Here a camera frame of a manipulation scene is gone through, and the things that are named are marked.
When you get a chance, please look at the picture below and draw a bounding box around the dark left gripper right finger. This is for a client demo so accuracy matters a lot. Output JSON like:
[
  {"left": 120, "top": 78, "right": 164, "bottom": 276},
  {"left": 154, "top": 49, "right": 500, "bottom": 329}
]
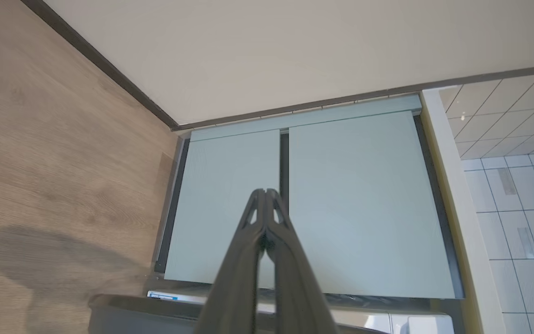
[{"left": 265, "top": 188, "right": 339, "bottom": 334}]

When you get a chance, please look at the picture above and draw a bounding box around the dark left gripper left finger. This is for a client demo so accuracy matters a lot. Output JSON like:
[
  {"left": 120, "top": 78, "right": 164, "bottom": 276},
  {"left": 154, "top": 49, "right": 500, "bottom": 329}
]
[{"left": 195, "top": 188, "right": 267, "bottom": 334}]

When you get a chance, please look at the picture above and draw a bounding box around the dark wall baseboard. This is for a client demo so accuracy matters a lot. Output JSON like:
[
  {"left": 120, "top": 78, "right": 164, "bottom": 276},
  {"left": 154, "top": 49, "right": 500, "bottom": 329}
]
[{"left": 20, "top": 0, "right": 180, "bottom": 131}]

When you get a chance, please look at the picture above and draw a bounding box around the dark wall trim strip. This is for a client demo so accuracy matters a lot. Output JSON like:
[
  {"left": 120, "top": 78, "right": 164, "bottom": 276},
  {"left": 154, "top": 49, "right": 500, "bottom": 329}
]
[{"left": 174, "top": 63, "right": 534, "bottom": 131}]

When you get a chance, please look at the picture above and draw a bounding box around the white front-load washing machine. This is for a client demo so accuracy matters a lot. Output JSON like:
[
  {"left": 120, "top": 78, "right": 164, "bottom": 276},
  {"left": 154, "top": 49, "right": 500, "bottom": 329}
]
[{"left": 89, "top": 278, "right": 455, "bottom": 334}]

